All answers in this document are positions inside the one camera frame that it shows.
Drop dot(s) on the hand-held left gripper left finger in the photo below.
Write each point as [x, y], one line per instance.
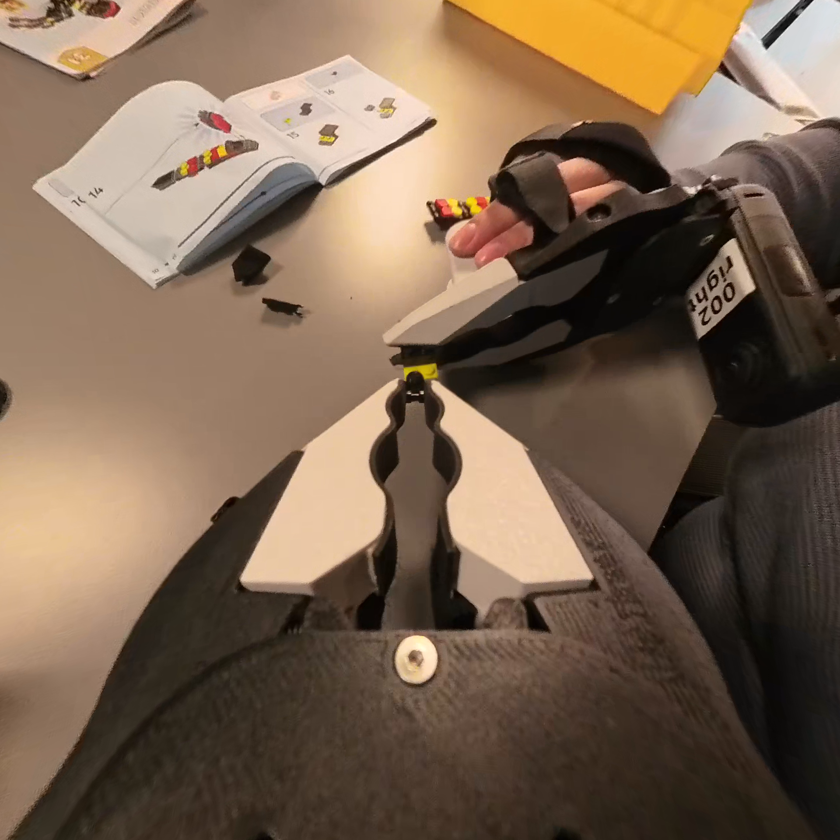
[315, 525]

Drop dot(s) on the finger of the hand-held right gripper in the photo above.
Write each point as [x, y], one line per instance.
[518, 344]
[459, 305]

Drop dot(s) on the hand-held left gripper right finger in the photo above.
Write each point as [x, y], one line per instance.
[518, 525]

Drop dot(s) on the small black lego piece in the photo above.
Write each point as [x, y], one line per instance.
[415, 392]

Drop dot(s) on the yellow plastic bin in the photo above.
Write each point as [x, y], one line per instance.
[590, 39]

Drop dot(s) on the red yellow black lego assembly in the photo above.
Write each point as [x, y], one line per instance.
[453, 208]

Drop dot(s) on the flat black lego clip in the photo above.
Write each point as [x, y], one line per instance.
[279, 306]

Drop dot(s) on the black lego slope piece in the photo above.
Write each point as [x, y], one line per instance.
[249, 266]

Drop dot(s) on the person's right hand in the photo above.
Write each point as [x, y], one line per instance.
[492, 229]

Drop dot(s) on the open instruction booklet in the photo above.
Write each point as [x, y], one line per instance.
[197, 170]

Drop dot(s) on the closed instruction booklet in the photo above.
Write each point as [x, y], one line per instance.
[79, 26]

